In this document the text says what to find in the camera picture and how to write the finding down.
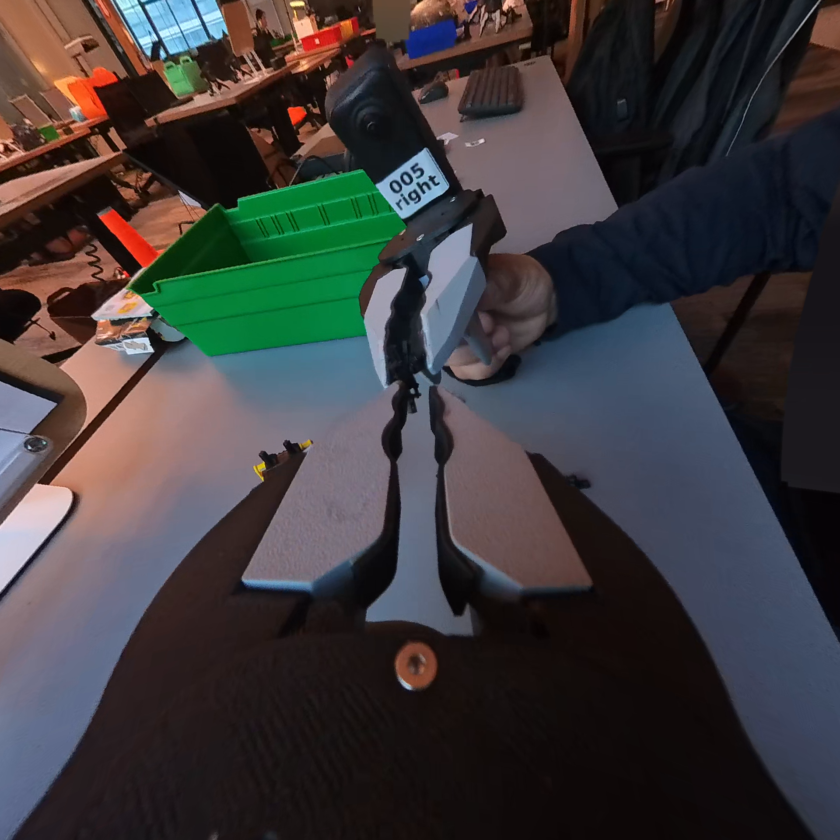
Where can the person's right hand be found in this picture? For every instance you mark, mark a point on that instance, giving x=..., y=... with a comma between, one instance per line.
x=522, y=302

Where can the hanging dark jackets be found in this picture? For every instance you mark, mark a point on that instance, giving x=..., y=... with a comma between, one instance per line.
x=689, y=85

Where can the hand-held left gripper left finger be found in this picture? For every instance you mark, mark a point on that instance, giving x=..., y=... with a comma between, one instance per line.
x=328, y=505

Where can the white monitor base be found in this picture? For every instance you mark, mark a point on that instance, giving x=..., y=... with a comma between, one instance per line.
x=33, y=525

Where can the dark wooden desk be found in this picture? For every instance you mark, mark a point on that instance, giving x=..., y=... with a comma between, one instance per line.
x=59, y=180
x=236, y=92

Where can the dark computer mouse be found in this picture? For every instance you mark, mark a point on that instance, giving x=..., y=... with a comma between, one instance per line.
x=433, y=92

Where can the green tote bag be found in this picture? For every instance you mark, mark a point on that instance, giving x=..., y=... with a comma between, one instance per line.
x=186, y=75

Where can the yellow black lego vehicle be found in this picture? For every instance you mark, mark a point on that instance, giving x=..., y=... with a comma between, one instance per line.
x=266, y=467

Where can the green plastic bin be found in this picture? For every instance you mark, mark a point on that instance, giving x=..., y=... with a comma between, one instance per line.
x=275, y=295

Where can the person's right forearm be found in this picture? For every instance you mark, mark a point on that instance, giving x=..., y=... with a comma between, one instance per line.
x=689, y=223

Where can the blue storage bin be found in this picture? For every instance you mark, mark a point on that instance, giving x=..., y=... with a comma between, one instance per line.
x=431, y=38

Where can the snack packets beside bin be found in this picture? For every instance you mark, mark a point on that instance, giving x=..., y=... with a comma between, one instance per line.
x=121, y=325

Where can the orange plastic bin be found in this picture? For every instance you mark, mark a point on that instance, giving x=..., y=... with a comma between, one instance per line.
x=85, y=95

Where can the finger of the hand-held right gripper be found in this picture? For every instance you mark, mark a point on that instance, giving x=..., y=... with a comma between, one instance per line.
x=456, y=289
x=379, y=321

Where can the black lego track link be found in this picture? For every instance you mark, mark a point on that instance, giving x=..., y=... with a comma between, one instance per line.
x=579, y=482

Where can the red storage bins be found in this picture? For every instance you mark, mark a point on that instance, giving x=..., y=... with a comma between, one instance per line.
x=331, y=34

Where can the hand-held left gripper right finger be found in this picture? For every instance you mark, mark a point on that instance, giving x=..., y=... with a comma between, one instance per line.
x=505, y=512

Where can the dark computer keyboard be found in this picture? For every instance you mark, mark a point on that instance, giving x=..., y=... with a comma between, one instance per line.
x=491, y=92

